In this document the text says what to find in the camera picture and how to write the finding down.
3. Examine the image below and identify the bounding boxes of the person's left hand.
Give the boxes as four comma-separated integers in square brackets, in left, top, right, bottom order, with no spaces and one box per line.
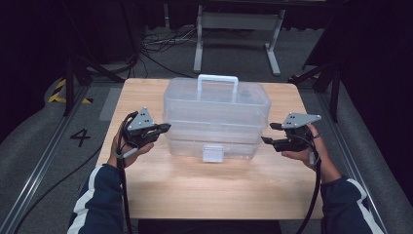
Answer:
[107,130,156,170]

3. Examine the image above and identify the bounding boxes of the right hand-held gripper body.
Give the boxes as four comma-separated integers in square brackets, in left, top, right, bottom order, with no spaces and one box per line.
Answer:
[275,112,322,153]

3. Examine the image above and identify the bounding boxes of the grey metal stand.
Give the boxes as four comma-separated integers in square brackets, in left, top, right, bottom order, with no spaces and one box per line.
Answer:
[193,4,286,77]

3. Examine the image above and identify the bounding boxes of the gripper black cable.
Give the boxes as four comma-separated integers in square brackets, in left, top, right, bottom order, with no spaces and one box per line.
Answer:
[115,111,139,234]
[293,133,323,234]

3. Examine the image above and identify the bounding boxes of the black floor cable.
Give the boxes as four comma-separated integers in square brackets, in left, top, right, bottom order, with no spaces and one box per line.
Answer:
[13,145,105,234]

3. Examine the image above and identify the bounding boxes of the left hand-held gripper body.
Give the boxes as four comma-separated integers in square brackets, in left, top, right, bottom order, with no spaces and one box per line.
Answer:
[121,106,161,149]

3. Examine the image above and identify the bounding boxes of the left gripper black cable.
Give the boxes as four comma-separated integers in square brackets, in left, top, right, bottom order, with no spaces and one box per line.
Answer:
[115,111,139,234]

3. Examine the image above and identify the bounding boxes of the clear plastic storage box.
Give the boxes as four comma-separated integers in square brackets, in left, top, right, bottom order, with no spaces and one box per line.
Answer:
[162,73,272,164]

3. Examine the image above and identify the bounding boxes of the metal floor rail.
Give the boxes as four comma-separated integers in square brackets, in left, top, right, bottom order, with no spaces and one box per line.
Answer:
[0,86,92,234]
[316,92,391,234]

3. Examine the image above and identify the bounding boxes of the yellow and black floor tape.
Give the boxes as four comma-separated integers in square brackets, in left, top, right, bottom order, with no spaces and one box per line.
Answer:
[48,78,94,105]

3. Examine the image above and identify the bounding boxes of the bundle of floor cables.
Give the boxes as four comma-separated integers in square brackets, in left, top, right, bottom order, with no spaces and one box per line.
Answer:
[139,27,199,78]

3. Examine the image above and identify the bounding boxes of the person's right hand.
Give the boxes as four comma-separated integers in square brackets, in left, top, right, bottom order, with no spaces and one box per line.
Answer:
[281,124,334,176]

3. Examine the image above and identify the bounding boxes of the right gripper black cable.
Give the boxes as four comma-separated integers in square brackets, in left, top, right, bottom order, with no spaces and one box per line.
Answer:
[293,133,323,234]

